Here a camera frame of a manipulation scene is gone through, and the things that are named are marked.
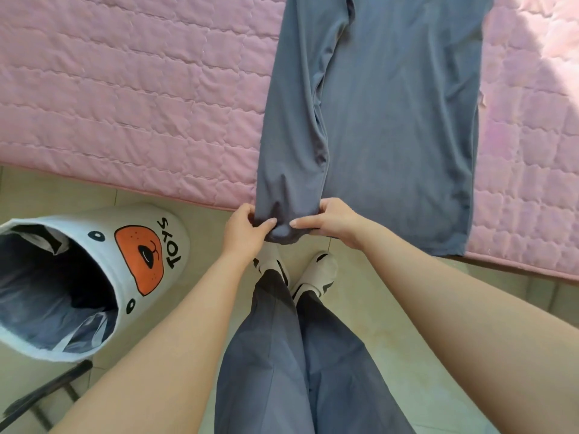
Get person's left hand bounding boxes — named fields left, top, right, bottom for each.
left=221, top=203, right=278, bottom=260

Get person's right hand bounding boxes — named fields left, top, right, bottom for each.
left=289, top=197, right=366, bottom=250

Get grey-blue garment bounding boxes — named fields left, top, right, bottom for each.
left=255, top=0, right=495, bottom=257

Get person's left forearm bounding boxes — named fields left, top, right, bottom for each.
left=49, top=249, right=257, bottom=434

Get person's right forearm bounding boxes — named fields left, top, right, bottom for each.
left=355, top=220, right=579, bottom=434

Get person's left white shoe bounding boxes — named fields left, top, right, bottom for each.
left=253, top=242, right=290, bottom=288

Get person's white shoe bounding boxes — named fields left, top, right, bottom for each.
left=253, top=242, right=290, bottom=288
left=290, top=251, right=338, bottom=303

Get person's right white shoe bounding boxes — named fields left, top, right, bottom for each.
left=290, top=251, right=338, bottom=303

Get person's grey trousers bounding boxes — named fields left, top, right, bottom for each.
left=214, top=269, right=416, bottom=434

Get white fabric toy basket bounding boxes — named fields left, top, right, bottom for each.
left=0, top=203, right=191, bottom=363

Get pink quilted bed cover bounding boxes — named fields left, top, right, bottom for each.
left=0, top=0, right=579, bottom=282

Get black metal stand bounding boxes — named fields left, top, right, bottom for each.
left=0, top=360, right=94, bottom=432

